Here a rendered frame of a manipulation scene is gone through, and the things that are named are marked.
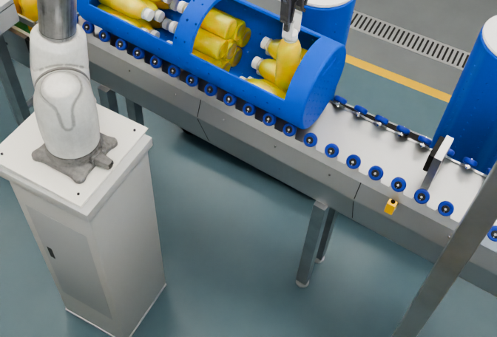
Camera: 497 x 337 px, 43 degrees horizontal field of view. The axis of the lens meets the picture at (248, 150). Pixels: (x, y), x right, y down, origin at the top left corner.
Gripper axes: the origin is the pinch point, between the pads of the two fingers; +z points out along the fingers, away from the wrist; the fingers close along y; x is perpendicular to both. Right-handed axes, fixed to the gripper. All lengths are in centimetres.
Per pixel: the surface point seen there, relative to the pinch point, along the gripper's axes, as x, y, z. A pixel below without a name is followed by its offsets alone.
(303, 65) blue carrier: -6.0, -1.5, 10.9
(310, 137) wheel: -13.5, -4.8, 35.2
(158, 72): 45, -6, 40
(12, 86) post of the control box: 102, -26, 65
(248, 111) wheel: 8.5, -5.6, 36.3
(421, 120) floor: -28, 114, 132
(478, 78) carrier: -48, 59, 42
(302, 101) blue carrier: -10.0, -7.8, 18.1
